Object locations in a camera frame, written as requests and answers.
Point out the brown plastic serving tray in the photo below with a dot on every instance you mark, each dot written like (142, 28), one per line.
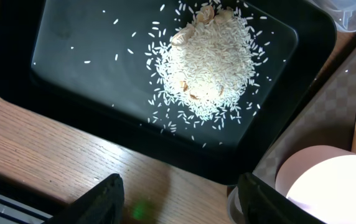
(327, 120)

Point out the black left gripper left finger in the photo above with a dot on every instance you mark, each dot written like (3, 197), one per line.
(103, 204)

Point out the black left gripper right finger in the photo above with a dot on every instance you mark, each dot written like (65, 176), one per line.
(261, 204)

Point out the pile of white rice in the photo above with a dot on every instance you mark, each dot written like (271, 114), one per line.
(191, 69)

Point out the clear plastic bin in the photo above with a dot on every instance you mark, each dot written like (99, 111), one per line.
(343, 13)

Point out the black plastic tray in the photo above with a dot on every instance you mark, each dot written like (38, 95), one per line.
(301, 38)

